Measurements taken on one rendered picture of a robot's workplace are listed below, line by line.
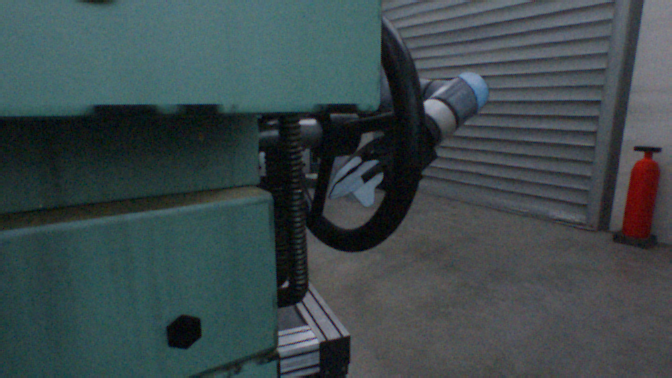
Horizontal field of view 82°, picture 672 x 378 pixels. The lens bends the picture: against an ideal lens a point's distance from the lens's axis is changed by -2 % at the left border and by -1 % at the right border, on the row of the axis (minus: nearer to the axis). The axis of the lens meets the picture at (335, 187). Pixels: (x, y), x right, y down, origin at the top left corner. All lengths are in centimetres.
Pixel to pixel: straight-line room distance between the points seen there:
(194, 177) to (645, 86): 298
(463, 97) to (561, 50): 253
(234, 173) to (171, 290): 6
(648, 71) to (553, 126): 61
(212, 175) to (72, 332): 9
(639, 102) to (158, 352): 301
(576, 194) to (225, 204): 307
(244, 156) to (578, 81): 302
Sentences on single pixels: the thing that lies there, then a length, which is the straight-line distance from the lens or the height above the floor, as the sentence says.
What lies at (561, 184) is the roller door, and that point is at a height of 28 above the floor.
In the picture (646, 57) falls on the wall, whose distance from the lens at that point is 310.
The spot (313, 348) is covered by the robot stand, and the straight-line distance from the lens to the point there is 111.
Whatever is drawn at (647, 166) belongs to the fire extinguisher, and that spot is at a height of 49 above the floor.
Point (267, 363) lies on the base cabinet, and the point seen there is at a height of 71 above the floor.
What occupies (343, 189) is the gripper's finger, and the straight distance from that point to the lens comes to 58.
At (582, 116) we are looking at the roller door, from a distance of 314.
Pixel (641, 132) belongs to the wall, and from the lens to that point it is 308.
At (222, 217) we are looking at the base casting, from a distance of 19.
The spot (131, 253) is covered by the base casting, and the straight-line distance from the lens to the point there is 19.
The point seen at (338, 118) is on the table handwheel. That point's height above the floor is 83.
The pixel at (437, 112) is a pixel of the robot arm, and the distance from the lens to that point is 68.
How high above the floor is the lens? 84
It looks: 12 degrees down
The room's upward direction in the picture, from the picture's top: straight up
